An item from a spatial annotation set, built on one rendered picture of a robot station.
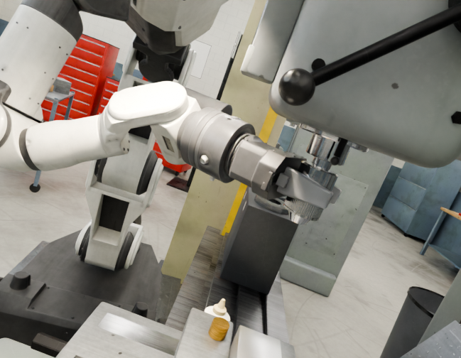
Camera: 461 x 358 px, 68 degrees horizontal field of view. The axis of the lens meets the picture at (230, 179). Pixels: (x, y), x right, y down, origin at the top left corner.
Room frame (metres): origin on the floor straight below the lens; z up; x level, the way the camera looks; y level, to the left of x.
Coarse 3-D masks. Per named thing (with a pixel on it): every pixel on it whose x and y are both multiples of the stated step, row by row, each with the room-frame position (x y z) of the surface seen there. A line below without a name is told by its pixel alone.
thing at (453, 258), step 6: (444, 210) 5.68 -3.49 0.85; (450, 210) 5.74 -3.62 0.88; (444, 216) 5.72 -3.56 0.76; (456, 216) 5.34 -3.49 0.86; (438, 222) 5.72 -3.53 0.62; (432, 234) 5.72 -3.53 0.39; (426, 240) 5.77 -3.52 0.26; (426, 246) 5.72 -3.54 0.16; (432, 246) 5.59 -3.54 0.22; (420, 252) 5.77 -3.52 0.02; (438, 252) 5.37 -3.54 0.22; (444, 252) 5.46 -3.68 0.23; (450, 252) 5.66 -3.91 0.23; (450, 258) 5.22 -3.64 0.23; (456, 258) 5.37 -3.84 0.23; (456, 264) 4.93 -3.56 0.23
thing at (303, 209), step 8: (312, 176) 0.40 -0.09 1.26; (320, 184) 0.39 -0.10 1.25; (328, 184) 0.40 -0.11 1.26; (288, 200) 0.41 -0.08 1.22; (296, 200) 0.40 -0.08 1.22; (288, 208) 0.40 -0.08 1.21; (296, 208) 0.40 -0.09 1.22; (304, 208) 0.40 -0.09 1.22; (312, 208) 0.40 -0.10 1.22; (320, 208) 0.40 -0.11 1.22; (304, 216) 0.39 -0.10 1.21; (312, 216) 0.40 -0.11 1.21
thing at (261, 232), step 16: (240, 208) 0.87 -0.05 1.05; (256, 208) 0.72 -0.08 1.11; (272, 208) 0.74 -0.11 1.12; (240, 224) 0.72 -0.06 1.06; (256, 224) 0.72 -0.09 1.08; (272, 224) 0.72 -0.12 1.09; (288, 224) 0.72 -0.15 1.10; (240, 240) 0.72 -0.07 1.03; (256, 240) 0.72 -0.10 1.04; (272, 240) 0.72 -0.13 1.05; (288, 240) 0.72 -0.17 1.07; (224, 256) 0.78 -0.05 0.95; (240, 256) 0.72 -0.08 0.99; (256, 256) 0.72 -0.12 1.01; (272, 256) 0.72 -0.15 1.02; (224, 272) 0.72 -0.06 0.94; (240, 272) 0.72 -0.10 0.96; (256, 272) 0.72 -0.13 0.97; (272, 272) 0.72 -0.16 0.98; (256, 288) 0.72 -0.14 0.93
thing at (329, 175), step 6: (306, 162) 0.41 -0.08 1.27; (300, 168) 0.41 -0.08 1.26; (306, 168) 0.40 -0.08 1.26; (312, 168) 0.40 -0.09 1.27; (318, 168) 0.40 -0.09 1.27; (312, 174) 0.40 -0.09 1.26; (318, 174) 0.39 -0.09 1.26; (324, 174) 0.39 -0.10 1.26; (330, 174) 0.40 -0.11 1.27; (336, 174) 0.41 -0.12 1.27; (330, 180) 0.40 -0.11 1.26
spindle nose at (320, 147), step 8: (312, 136) 0.42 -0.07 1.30; (320, 136) 0.40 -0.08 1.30; (312, 144) 0.41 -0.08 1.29; (320, 144) 0.40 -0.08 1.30; (328, 144) 0.40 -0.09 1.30; (336, 144) 0.39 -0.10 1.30; (312, 152) 0.40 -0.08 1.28; (320, 152) 0.40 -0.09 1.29; (328, 152) 0.39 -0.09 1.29; (344, 152) 0.40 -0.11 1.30; (328, 160) 0.39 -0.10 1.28; (344, 160) 0.40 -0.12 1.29
